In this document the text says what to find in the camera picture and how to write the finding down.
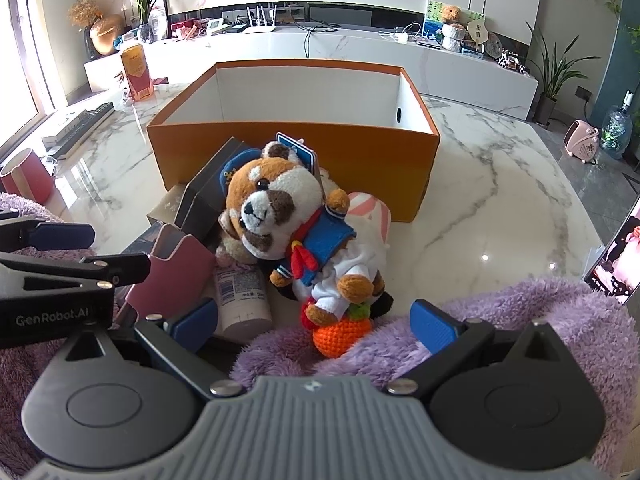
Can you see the white desk clock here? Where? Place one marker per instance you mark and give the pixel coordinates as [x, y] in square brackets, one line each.
[215, 26]

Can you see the white lotion tube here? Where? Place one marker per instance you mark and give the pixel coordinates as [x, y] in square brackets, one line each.
[245, 305]

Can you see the black white cow figurine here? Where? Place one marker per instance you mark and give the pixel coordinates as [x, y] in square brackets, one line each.
[510, 59]

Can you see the pink space heater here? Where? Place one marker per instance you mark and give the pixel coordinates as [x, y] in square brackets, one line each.
[580, 142]

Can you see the potted floor plant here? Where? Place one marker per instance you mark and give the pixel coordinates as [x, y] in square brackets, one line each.
[550, 75]

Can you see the white pink crochet toy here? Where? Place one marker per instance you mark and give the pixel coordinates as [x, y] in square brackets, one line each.
[367, 210]

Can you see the black keyboard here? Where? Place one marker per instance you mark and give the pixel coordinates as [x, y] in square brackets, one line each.
[95, 120]

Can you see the green painted picture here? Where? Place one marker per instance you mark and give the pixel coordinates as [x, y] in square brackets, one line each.
[432, 20]

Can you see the pink case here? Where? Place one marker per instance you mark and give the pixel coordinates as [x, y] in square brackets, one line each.
[175, 270]

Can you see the blue water jug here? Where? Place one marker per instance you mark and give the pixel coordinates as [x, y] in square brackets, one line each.
[617, 130]

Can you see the red panda plush toy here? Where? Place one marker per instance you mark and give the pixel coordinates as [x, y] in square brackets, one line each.
[270, 195]

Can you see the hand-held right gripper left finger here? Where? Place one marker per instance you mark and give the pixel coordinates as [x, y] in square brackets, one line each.
[192, 319]

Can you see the standing photo display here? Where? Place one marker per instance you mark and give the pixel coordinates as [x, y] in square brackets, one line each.
[620, 260]

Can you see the golden vase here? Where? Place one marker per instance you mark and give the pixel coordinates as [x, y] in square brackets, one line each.
[106, 35]

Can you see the crochet orange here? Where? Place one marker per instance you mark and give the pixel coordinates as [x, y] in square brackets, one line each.
[340, 337]

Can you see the teddy bear in white pot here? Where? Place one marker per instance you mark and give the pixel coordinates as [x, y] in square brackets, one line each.
[453, 22]

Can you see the dried flower bouquet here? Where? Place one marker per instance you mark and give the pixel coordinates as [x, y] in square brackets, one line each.
[85, 10]

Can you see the golden box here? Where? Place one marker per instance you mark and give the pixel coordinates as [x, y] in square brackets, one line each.
[167, 205]

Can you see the purple fluffy blanket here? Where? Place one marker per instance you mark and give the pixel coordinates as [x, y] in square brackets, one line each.
[525, 305]

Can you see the flat white box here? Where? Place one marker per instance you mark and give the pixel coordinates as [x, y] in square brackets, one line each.
[65, 126]

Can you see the orange cardboard box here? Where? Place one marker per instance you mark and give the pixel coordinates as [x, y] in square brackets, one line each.
[300, 155]

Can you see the wooden fan ornament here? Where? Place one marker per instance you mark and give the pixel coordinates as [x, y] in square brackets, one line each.
[477, 31]

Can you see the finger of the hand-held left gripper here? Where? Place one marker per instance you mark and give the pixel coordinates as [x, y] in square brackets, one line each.
[125, 267]
[65, 236]

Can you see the white router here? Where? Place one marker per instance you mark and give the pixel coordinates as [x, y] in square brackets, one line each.
[260, 29]

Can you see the white power strip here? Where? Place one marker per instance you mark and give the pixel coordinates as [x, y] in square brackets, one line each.
[400, 37]

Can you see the orchid plant in glass vase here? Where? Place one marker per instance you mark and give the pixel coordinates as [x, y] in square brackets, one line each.
[145, 30]

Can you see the yellow red gift box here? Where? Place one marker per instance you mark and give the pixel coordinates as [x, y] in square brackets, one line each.
[136, 70]

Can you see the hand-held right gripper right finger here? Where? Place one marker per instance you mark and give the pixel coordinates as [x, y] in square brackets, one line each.
[434, 324]

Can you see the dark grey box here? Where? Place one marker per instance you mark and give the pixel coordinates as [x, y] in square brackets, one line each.
[210, 195]

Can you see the white TV cabinet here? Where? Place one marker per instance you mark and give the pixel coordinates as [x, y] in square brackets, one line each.
[350, 55]

